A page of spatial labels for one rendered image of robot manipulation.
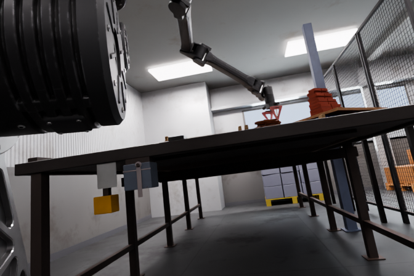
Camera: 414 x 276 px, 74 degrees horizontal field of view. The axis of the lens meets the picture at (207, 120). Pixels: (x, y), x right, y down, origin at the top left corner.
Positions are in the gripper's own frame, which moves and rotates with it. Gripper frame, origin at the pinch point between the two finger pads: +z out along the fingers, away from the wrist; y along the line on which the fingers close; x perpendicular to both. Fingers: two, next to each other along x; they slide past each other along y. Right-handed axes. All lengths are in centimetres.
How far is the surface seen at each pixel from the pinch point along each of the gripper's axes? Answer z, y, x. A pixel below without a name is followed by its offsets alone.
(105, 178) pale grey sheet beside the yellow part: 19, 0, 92
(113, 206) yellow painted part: 32, -1, 89
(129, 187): 25, -6, 81
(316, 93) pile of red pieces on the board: -23, 37, -58
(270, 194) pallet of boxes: 80, 414, -165
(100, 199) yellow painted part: 29, -1, 95
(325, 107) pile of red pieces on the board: -12, 36, -61
